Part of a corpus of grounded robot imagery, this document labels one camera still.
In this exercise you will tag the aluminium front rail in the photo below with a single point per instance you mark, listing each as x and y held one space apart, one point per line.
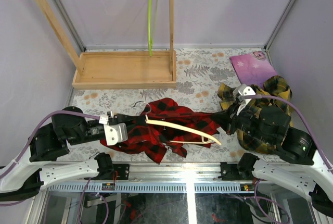
187 172

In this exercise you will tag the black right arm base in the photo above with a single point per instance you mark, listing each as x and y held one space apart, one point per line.
234 172

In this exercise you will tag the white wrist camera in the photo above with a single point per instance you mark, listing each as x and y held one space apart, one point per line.
114 128
240 92

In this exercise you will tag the wooden clothes rack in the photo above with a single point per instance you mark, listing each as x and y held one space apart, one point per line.
118 70

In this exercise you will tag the purple folded cloth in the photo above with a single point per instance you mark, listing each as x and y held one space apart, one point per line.
253 68

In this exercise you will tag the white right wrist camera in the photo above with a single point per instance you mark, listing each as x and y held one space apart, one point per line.
240 92

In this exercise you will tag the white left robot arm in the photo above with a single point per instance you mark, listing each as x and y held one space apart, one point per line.
34 170

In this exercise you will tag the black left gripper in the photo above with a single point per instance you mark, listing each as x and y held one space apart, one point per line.
129 123

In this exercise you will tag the cream wooden hanger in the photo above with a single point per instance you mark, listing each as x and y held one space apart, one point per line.
205 138

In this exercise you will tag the green hanger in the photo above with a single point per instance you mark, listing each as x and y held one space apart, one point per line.
151 25

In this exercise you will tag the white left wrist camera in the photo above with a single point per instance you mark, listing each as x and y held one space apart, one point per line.
114 128

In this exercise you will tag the floral table mat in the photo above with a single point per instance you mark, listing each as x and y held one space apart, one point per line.
200 72

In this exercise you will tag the perforated cable duct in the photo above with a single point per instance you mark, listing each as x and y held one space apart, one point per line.
133 187

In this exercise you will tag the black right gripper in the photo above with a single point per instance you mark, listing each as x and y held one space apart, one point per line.
227 119

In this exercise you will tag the red black plaid shirt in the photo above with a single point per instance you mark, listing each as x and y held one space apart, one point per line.
154 141

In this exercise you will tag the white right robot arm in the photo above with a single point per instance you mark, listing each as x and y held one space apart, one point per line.
298 148

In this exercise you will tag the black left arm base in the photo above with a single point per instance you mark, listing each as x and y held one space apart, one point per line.
119 172

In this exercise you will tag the yellow black plaid shirt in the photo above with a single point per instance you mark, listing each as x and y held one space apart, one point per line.
274 86

